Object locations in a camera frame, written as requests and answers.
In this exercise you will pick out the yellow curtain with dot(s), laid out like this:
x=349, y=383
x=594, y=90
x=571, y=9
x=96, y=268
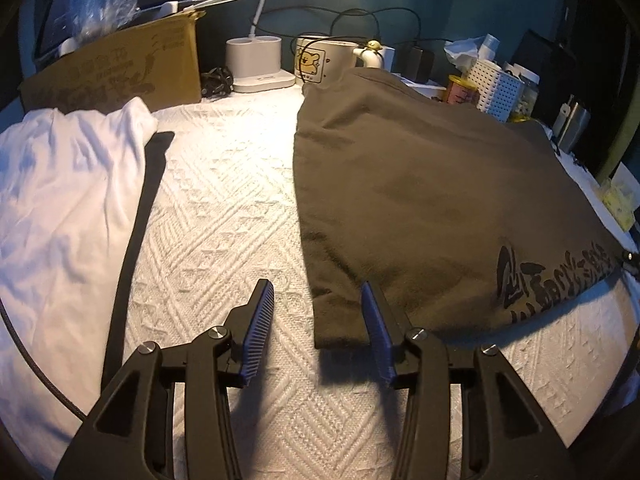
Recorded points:
x=612, y=160

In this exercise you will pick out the steel tumbler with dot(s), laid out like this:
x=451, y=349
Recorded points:
x=575, y=127

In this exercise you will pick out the white power strip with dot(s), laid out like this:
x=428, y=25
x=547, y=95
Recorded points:
x=430, y=91

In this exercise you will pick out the small yellow-lid jar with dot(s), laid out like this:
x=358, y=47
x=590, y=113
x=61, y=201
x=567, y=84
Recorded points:
x=462, y=92

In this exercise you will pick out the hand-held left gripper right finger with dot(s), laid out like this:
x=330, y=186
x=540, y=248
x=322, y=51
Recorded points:
x=377, y=335

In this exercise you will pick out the white plastic basket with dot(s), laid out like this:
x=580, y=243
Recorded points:
x=495, y=90

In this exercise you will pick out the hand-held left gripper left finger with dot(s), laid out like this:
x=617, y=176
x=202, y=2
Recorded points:
x=257, y=330

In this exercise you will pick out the white garment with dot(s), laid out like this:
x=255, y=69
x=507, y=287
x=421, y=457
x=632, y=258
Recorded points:
x=65, y=200

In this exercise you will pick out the clear plastic bag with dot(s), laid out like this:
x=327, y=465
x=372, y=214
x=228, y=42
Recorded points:
x=100, y=5

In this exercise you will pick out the small white bottle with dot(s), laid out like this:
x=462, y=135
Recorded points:
x=490, y=46

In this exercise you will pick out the crumpled white tissue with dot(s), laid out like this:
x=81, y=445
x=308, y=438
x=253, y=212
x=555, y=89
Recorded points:
x=465, y=52

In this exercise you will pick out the dark leaning board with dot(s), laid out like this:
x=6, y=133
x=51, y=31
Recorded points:
x=550, y=65

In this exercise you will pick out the cardboard box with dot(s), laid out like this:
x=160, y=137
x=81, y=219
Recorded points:
x=125, y=70

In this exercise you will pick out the white cartoon mug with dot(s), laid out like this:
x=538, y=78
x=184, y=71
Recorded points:
x=315, y=60

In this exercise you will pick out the glass jar with white lid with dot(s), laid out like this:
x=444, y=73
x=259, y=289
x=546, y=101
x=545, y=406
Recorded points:
x=529, y=95

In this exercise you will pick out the brown t-shirt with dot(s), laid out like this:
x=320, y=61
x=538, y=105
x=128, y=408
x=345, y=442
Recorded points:
x=425, y=185

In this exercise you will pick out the white charger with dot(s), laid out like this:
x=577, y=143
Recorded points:
x=375, y=57

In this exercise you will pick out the white desk lamp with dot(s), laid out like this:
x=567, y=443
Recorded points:
x=260, y=72

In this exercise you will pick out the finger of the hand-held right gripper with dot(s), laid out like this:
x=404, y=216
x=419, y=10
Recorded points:
x=631, y=257

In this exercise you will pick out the tissue box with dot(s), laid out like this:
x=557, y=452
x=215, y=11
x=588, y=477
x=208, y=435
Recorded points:
x=620, y=200

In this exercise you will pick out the black charger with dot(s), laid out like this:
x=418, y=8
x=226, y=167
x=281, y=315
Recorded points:
x=422, y=62

